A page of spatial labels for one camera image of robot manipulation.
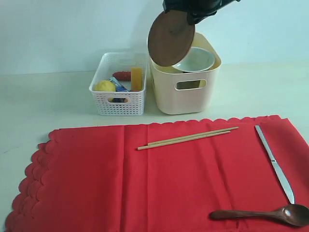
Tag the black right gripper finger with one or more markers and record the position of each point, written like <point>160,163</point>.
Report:
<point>194,17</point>

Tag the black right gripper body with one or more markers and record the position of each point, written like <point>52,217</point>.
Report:
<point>195,6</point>

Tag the brown wooden plate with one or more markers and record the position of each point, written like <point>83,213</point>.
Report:
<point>170,38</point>

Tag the white ceramic bowl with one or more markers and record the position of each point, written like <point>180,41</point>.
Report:
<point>196,60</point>

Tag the stainless steel cup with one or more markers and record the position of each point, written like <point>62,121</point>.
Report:
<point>192,84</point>

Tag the yellow cheese wedge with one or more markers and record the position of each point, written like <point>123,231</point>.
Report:
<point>136,79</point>

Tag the red sausage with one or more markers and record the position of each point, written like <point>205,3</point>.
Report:
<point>122,75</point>

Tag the blue white milk carton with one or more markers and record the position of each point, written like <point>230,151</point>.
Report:
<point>119,88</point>

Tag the yellow lemon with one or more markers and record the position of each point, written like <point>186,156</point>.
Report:
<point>105,86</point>

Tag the wooden chopstick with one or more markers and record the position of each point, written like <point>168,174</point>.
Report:
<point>193,135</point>
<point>181,140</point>

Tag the red scalloped placemat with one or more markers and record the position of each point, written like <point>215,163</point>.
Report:
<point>95,180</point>

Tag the silver table knife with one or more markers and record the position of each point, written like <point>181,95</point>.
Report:
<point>278,171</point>

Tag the dark wooden spoon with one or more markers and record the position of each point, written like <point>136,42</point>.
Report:
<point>292,214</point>

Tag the cream plastic bin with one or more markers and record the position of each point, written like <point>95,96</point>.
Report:
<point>172,101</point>

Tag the white perforated plastic basket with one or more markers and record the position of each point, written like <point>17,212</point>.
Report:
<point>119,103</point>

